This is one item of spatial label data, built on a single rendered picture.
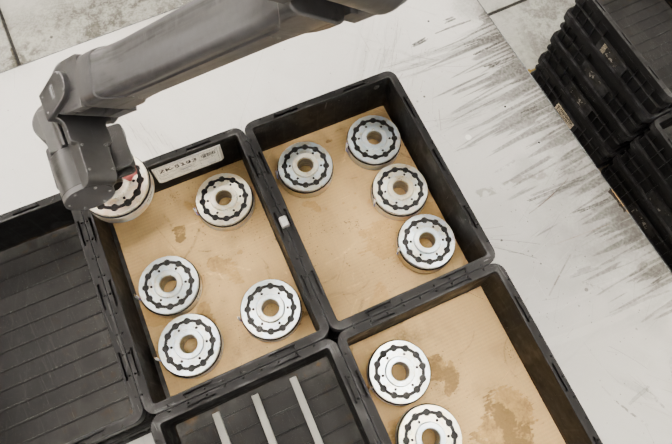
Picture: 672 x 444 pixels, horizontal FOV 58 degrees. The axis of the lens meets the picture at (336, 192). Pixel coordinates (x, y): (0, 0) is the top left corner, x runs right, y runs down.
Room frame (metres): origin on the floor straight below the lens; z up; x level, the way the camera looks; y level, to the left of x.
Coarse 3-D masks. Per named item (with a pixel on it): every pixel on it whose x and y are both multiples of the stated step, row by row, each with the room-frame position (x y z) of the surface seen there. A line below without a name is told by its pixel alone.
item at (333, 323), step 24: (384, 72) 0.63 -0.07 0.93; (336, 96) 0.57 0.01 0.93; (264, 120) 0.51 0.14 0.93; (432, 144) 0.49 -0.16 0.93; (264, 168) 0.41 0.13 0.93; (456, 192) 0.40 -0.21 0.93; (288, 216) 0.33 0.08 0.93; (480, 240) 0.32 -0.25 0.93; (312, 264) 0.25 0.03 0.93; (480, 264) 0.27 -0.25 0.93; (432, 288) 0.23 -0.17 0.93; (360, 312) 0.18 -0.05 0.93
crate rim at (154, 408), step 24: (192, 144) 0.45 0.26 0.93; (240, 144) 0.46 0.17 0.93; (264, 192) 0.37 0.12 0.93; (96, 240) 0.27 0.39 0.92; (288, 240) 0.29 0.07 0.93; (312, 288) 0.21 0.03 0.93; (120, 312) 0.15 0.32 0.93; (312, 336) 0.14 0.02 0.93; (264, 360) 0.10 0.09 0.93; (144, 384) 0.05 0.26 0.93; (216, 384) 0.06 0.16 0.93; (144, 408) 0.01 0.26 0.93; (168, 408) 0.02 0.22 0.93
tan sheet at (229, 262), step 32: (160, 192) 0.39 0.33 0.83; (192, 192) 0.40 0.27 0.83; (128, 224) 0.32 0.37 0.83; (160, 224) 0.33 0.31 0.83; (192, 224) 0.33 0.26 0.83; (256, 224) 0.34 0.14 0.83; (128, 256) 0.27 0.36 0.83; (160, 256) 0.27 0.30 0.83; (192, 256) 0.27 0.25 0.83; (224, 256) 0.28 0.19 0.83; (256, 256) 0.28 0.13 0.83; (224, 288) 0.22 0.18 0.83; (160, 320) 0.16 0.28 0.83; (224, 320) 0.17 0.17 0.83; (224, 352) 0.11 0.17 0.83; (256, 352) 0.12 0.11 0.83; (192, 384) 0.06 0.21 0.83
